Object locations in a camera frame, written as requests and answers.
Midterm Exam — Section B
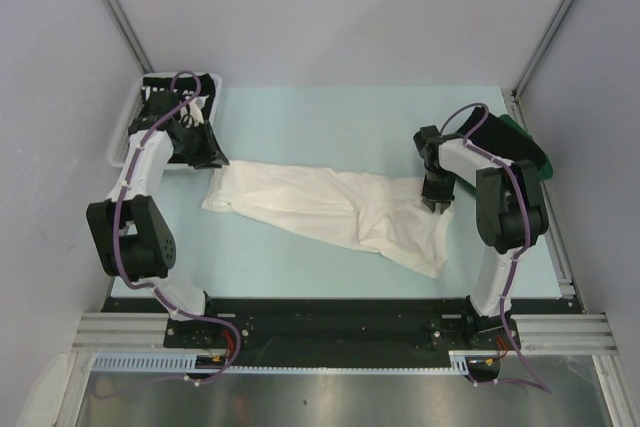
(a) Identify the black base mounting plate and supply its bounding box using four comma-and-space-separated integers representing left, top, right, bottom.
102, 298, 578, 370

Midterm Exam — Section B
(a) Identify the aluminium front frame rail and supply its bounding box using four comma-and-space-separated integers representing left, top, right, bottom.
72, 313, 618, 355

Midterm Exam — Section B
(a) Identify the black t-shirt white lettering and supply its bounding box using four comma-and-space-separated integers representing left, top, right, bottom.
128, 74, 228, 169

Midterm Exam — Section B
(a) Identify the folded black t-shirt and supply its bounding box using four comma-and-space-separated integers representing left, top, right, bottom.
452, 106, 547, 173

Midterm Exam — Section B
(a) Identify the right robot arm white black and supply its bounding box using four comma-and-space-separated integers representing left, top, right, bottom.
413, 126, 548, 350

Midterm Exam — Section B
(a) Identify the aluminium post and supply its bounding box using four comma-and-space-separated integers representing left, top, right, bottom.
101, 0, 153, 74
511, 0, 578, 101

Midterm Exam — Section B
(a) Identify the right rear aluminium post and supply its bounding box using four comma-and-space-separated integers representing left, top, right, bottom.
511, 0, 578, 101

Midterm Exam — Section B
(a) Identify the folded green t-shirt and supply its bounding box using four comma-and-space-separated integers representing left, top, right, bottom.
462, 114, 555, 193

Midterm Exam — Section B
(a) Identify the light blue cable duct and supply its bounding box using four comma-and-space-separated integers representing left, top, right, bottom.
92, 353, 469, 376

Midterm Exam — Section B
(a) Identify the white floral print t-shirt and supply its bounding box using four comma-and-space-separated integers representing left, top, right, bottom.
201, 160, 453, 279

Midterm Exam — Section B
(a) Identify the white plastic laundry basket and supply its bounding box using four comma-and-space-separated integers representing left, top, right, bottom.
107, 72, 223, 169

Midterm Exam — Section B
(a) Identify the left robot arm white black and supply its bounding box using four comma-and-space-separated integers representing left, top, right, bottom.
86, 90, 229, 347

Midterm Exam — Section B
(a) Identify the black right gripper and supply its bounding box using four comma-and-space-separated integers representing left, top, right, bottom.
423, 166, 457, 211

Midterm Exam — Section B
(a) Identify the left rear aluminium post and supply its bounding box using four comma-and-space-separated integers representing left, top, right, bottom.
101, 0, 153, 74

